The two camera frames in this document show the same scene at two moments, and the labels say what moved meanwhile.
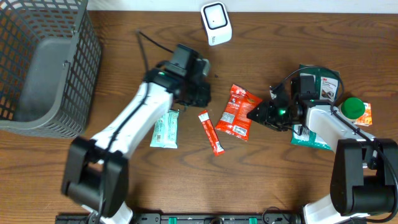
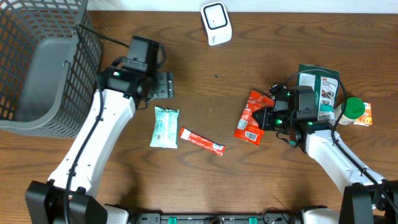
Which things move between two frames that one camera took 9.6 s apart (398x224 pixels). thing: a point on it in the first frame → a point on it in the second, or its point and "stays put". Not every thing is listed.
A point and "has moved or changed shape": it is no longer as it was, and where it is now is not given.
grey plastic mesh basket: [50, 61] stays put
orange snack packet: [366, 119] stays put
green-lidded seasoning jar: [352, 108] stays put
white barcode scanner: [216, 23] stays put
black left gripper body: [195, 96] → [160, 87]
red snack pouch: [233, 118] has moved or changed shape
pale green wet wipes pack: [165, 130] stays put
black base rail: [190, 218] stays put
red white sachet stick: [212, 135] → [201, 141]
